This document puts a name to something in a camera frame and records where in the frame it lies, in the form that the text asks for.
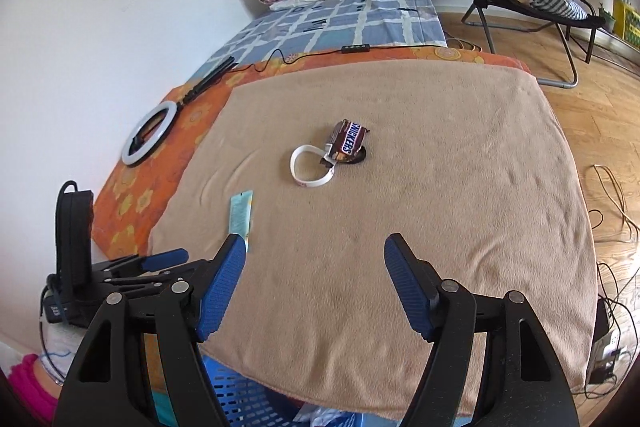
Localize white ring light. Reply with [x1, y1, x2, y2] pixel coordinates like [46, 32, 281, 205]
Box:
[120, 101, 180, 167]

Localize brown snickers wrapper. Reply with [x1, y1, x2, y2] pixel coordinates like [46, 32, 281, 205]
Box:
[323, 119, 369, 167]

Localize striped garment on chair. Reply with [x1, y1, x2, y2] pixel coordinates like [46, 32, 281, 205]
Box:
[528, 0, 587, 20]

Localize white silicone wristband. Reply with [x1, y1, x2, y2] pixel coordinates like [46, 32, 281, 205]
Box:
[290, 144, 335, 188]

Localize gloved left hand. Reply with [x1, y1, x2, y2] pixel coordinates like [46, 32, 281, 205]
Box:
[39, 321, 86, 385]

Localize beige fleece blanket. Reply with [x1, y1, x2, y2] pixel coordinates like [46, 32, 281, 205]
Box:
[149, 60, 597, 418]

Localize light blue cosmetic tube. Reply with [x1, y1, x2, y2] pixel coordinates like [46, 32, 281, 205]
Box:
[228, 191, 254, 251]

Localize blue checked bed sheet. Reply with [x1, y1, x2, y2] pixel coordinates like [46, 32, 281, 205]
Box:
[191, 0, 447, 81]

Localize blue plastic basket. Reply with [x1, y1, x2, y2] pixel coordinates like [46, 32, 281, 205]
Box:
[203, 355, 400, 426]

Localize black hair tie ring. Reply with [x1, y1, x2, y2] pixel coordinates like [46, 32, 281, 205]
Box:
[335, 145, 368, 166]

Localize black cable with remote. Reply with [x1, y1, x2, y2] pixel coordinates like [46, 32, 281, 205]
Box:
[232, 43, 482, 75]

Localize floor cables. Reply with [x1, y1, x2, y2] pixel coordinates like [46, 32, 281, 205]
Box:
[574, 163, 640, 400]

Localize yellow green crate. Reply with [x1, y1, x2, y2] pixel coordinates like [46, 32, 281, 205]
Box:
[613, 0, 640, 49]

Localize black ring light stand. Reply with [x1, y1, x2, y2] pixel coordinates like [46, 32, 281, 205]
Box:
[177, 55, 236, 110]

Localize orange floral bed sheet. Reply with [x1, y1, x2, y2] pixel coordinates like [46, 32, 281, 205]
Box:
[92, 46, 530, 259]

